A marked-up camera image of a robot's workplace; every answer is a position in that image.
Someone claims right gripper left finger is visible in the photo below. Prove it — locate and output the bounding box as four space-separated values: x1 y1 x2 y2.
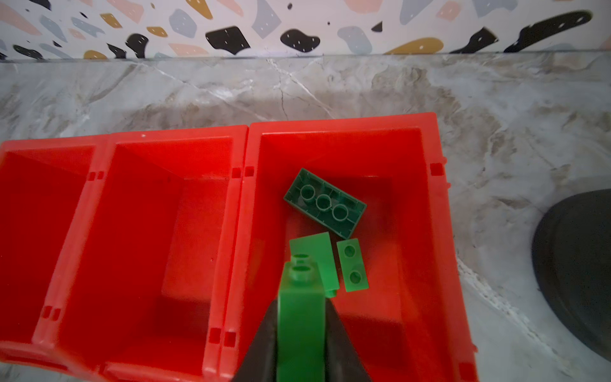
232 299 278 382

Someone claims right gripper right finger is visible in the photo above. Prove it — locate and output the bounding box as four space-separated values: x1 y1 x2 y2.
325 300 372 382

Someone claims light green small brick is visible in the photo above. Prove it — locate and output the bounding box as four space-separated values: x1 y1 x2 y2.
276 254 326 381

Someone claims green square brick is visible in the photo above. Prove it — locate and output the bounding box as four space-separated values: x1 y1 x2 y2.
289 232 340 299

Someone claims dark green long brick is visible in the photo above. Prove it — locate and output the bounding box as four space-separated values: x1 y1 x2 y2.
284 169 367 240

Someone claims right red bin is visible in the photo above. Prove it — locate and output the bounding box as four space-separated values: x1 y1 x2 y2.
218 112 478 381

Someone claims red bin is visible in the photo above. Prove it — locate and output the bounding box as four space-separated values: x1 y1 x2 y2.
1 135 108 375
218 112 478 381
33 126 248 381

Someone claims middle red bin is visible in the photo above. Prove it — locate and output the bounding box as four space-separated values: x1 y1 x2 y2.
33 126 248 381

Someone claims wooden microphone on black stand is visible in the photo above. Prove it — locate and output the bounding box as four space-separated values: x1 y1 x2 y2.
531 189 610 360

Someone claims left red bin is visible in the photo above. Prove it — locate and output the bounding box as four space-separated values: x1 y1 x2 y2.
1 135 108 375

